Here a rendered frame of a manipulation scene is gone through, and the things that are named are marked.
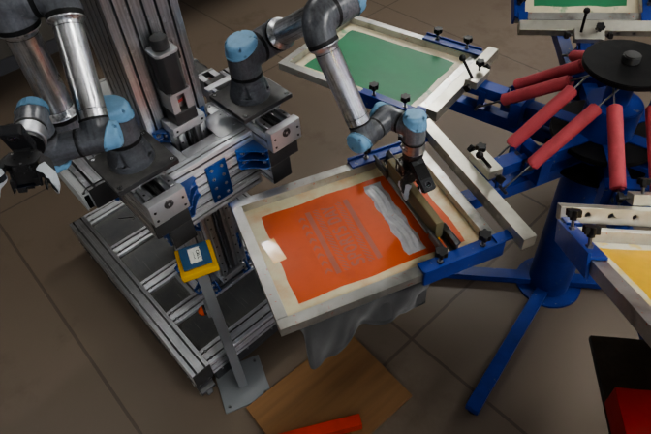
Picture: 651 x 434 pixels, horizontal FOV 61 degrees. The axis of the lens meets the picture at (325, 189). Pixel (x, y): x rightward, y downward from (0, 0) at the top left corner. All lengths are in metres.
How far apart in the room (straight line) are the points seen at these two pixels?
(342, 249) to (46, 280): 2.04
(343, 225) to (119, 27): 0.98
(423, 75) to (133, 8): 1.38
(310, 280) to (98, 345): 1.54
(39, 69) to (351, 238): 1.09
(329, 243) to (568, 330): 1.47
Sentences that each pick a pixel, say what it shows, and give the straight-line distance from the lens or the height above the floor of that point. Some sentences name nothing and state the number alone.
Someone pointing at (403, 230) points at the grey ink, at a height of 0.96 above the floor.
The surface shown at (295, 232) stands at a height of 0.95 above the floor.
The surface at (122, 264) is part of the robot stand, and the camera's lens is 3.05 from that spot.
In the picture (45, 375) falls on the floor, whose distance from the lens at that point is 3.14.
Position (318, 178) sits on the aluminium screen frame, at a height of 0.99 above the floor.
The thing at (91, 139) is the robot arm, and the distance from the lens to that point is 1.53.
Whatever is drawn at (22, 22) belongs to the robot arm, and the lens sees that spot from 1.65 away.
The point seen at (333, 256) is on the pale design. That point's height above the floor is 0.95.
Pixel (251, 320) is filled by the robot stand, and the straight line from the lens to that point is 2.65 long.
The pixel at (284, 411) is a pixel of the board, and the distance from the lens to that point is 2.66.
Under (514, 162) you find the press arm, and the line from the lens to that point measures 2.14.
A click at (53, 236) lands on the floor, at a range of 3.71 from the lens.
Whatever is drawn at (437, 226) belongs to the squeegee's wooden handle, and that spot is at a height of 1.05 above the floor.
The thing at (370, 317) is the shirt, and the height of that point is 0.71.
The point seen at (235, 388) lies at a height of 0.01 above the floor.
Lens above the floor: 2.44
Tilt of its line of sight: 45 degrees down
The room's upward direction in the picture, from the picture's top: 5 degrees counter-clockwise
